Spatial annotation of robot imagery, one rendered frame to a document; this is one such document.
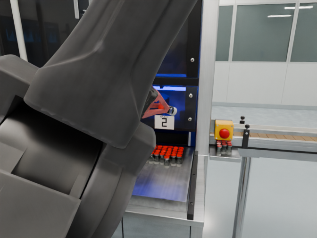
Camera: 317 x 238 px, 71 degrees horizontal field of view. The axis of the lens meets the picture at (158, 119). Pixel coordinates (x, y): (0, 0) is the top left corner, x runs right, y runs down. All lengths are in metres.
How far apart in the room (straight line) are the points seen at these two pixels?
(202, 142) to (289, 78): 4.96
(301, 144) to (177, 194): 0.64
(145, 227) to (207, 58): 0.88
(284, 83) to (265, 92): 0.41
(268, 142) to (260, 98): 4.66
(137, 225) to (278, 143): 0.80
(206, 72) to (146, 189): 0.49
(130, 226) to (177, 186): 0.58
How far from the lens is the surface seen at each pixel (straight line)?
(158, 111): 0.51
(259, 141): 1.12
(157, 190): 0.77
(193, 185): 0.76
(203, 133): 0.96
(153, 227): 1.27
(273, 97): 5.83
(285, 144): 1.15
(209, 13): 0.91
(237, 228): 1.42
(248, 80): 5.64
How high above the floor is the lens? 1.32
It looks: 17 degrees down
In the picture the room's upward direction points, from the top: straight up
